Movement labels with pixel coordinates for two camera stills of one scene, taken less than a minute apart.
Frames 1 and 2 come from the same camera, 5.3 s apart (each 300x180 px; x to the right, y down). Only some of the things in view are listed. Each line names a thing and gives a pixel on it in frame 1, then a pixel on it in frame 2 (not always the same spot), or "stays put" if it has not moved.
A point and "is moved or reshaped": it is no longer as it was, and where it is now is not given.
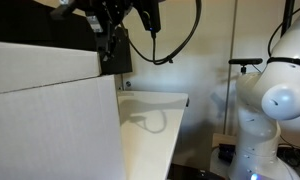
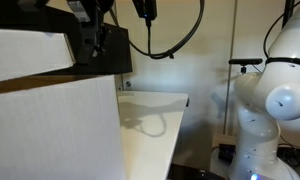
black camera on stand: [244, 62] stays put
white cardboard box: [64, 131] stays put
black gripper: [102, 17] to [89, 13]
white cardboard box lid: [17, 66] is moved or reshaped
